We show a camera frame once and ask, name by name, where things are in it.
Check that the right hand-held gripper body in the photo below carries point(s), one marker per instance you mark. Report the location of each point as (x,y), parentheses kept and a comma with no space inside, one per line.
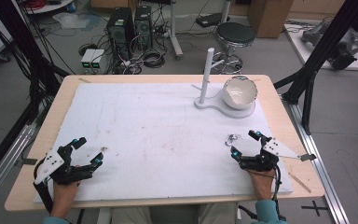
(267,157)

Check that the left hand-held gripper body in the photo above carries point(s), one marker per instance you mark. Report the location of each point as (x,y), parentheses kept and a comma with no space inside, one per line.
(62,172)

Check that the small silver metal clasp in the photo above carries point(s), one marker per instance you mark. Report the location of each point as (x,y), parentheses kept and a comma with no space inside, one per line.
(231,140)

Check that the person's left hand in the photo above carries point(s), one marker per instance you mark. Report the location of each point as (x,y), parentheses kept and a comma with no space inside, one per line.
(65,196)

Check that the person's right hand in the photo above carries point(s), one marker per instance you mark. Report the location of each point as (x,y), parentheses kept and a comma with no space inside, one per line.
(262,185)

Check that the small dark scrap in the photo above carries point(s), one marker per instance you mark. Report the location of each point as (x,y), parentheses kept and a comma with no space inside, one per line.
(104,149)

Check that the thin wooden stick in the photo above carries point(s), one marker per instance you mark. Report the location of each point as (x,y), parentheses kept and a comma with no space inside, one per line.
(300,182)
(85,80)

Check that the white eggshell-shaped bowl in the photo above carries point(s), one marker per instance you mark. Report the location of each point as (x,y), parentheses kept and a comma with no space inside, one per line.
(239,93)

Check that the white foam mat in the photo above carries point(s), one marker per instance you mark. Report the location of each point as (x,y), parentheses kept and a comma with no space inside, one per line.
(155,140)

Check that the person's right leg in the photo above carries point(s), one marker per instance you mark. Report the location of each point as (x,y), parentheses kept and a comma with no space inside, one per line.
(217,214)

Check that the person's leg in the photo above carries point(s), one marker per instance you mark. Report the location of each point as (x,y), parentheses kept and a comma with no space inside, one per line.
(130,215)
(217,214)

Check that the person's left leg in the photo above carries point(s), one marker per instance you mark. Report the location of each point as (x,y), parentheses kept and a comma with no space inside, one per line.
(130,215)

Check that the white jewelry stand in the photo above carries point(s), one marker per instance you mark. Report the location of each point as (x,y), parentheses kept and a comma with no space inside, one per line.
(206,77)

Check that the white power supply unit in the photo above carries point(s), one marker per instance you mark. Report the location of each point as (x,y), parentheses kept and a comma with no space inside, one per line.
(98,59)
(87,59)

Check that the white floor platform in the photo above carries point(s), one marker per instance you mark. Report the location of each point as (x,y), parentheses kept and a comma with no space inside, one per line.
(304,53)

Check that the black round stool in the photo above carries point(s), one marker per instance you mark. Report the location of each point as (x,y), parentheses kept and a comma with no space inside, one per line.
(234,34)

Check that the brown wooden cabinet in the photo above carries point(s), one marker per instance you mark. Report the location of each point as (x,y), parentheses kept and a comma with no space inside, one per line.
(270,17)

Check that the black computer tower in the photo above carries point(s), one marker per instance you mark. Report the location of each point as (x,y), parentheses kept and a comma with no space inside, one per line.
(119,28)
(143,25)

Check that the grey robot machine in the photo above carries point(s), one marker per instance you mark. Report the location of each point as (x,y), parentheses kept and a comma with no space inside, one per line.
(338,43)

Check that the black flat device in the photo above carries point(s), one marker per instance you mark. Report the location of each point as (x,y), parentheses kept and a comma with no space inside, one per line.
(211,20)

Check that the white desk leg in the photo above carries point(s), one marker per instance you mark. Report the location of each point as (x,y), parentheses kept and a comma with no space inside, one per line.
(174,31)

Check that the white round table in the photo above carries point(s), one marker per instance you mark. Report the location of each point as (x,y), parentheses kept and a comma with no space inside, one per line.
(49,6)

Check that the aluminium floor rail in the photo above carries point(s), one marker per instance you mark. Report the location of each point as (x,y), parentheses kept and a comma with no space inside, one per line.
(317,161)
(3,171)

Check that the black metal frame stand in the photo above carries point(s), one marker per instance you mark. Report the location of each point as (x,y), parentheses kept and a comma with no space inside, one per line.
(323,46)
(21,46)

